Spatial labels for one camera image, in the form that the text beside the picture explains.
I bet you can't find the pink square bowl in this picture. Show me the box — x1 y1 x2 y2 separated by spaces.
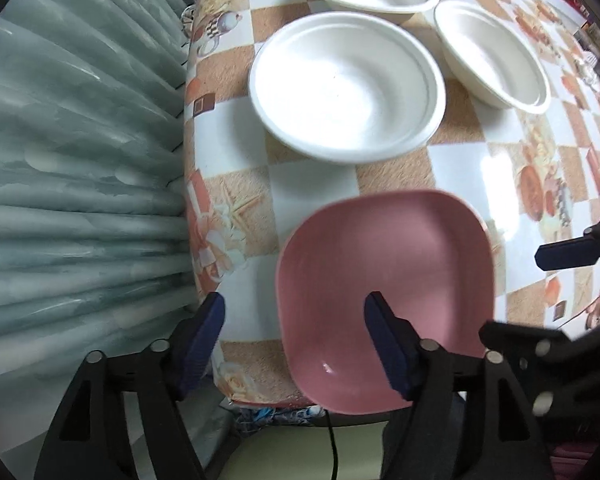
274 188 496 416

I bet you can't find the checkered printed tablecloth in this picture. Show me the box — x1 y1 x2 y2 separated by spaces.
182 0 600 409

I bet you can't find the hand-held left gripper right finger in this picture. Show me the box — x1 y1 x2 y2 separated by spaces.
363 290 556 480

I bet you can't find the clear glass cup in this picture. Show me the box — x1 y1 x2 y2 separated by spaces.
575 52 600 87

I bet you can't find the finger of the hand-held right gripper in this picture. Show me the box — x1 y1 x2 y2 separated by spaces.
535 204 600 271
479 319 600 419

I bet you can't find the grey-green curtain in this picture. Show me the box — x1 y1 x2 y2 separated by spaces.
0 0 202 382

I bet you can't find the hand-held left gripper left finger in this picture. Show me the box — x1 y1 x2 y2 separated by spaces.
32 292 226 480

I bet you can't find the black cable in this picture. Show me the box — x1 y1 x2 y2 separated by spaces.
324 406 339 480

